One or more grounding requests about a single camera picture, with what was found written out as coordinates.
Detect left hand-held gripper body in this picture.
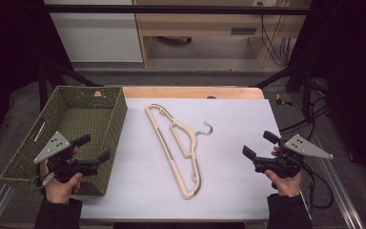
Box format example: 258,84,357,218
32,131,100,184

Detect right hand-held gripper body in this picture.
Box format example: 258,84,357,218
253,134,334,179

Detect green woven basket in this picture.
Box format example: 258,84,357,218
0,85,129,197

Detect person's right hand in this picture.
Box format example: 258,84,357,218
264,169,303,198

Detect person's left hand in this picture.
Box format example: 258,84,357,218
43,171,84,205

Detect white table sheet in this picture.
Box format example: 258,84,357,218
75,97,313,222

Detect yellow and black tool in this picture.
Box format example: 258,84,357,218
274,93,294,108

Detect black metal stand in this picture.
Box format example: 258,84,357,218
251,60,315,119
37,61,104,111

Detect black curtain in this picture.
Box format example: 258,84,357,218
0,0,74,156
290,0,366,187

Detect wooden table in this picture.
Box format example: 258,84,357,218
122,86,265,100

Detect white cabinet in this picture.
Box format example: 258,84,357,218
43,0,144,63

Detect light wooden desk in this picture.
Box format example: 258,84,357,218
132,0,313,69

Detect black floor cables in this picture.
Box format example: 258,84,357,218
278,78,331,135

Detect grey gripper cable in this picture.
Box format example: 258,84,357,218
30,171,55,192

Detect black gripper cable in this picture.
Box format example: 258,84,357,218
299,163,336,211

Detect hanging black cables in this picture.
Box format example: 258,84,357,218
259,2,293,67

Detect black horizontal frame bar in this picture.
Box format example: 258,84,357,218
44,4,313,16

